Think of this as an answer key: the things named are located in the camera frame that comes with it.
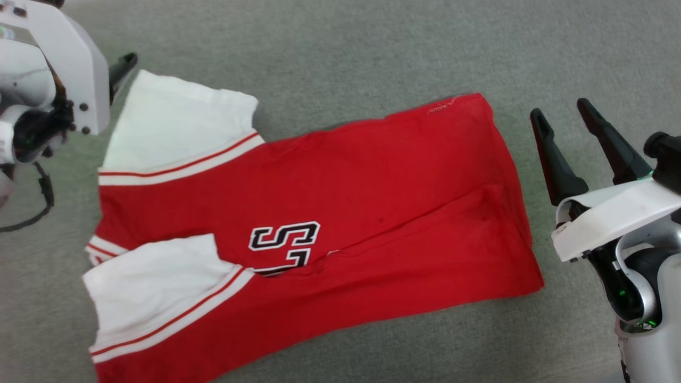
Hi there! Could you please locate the red and white jersey shirt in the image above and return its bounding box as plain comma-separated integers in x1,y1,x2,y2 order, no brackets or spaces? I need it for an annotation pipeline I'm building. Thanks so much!
82,69,544,383

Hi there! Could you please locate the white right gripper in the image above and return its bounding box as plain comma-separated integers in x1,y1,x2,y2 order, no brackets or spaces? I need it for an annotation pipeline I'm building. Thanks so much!
530,98,681,262

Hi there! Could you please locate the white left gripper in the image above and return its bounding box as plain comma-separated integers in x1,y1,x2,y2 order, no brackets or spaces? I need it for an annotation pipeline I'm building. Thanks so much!
0,0,138,135

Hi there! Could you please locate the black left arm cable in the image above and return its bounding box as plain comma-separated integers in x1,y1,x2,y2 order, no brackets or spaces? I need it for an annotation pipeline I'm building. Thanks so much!
0,160,55,233

